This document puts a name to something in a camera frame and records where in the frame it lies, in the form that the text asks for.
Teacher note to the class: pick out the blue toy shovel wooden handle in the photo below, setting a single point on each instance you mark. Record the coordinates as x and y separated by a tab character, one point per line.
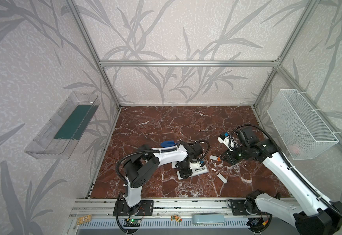
167	144

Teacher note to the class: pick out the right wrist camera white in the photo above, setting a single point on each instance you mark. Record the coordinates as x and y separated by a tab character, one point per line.
228	141

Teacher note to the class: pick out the left green led controller board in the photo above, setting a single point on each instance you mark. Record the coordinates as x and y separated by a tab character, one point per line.
131	222

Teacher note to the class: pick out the white wire mesh basket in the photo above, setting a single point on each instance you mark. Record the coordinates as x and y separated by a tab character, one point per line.
297	122

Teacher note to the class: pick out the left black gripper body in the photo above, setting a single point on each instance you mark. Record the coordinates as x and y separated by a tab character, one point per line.
187	172

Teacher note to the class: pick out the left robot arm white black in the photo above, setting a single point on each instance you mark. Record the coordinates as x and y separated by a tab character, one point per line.
137	168

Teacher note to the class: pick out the grey rectangular box on rail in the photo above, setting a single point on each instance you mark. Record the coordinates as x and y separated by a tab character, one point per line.
207	219

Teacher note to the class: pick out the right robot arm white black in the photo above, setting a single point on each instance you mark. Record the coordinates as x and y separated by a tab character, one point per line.
315	213

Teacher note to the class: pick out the clear plastic wall shelf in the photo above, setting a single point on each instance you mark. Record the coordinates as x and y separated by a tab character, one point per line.
61	134

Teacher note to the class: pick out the white remote control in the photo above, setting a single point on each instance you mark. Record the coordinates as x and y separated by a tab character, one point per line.
195	172
174	165

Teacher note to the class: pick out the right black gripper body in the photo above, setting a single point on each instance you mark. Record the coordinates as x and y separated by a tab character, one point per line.
231	155

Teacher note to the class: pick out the tan circuit board piece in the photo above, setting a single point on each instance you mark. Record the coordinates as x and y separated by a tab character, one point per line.
84	219

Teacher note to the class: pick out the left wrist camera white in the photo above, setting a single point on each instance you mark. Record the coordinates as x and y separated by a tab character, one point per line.
197	165

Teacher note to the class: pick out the small orange green connector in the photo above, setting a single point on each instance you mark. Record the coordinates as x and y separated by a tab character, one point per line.
176	218

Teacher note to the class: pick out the pink object in basket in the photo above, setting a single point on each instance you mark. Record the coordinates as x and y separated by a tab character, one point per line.
294	149

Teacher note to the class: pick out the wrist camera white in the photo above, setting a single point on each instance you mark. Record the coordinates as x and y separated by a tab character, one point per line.
197	165
228	141

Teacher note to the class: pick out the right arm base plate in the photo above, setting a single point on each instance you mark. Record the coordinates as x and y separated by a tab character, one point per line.
238	207

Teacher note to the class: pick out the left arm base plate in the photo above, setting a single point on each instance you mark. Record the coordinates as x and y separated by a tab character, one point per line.
145	207

